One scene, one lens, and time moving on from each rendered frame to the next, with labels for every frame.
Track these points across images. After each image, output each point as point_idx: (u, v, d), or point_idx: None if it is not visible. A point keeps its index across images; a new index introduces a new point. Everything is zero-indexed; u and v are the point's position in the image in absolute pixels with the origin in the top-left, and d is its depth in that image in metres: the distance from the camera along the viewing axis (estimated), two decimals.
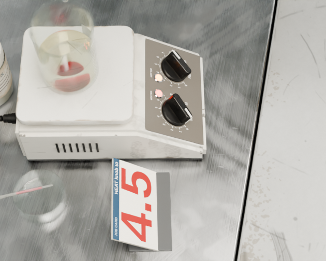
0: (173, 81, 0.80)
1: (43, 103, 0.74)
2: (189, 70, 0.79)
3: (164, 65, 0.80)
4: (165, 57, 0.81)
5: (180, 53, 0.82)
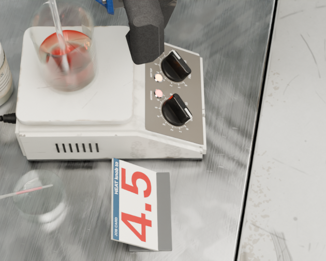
0: (173, 81, 0.80)
1: (43, 103, 0.74)
2: (189, 70, 0.79)
3: (164, 65, 0.80)
4: (165, 57, 0.81)
5: (180, 53, 0.82)
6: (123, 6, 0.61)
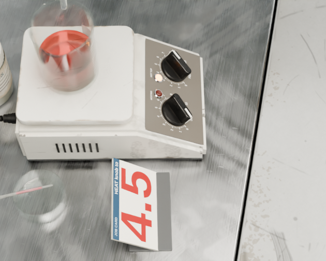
0: (173, 81, 0.80)
1: (43, 103, 0.74)
2: (189, 70, 0.79)
3: (164, 65, 0.80)
4: (165, 57, 0.81)
5: (180, 53, 0.82)
6: None
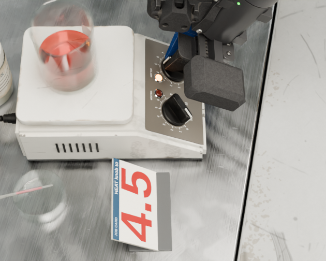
0: (182, 80, 0.81)
1: (43, 103, 0.74)
2: None
3: (168, 73, 0.79)
4: (162, 64, 0.80)
5: None
6: None
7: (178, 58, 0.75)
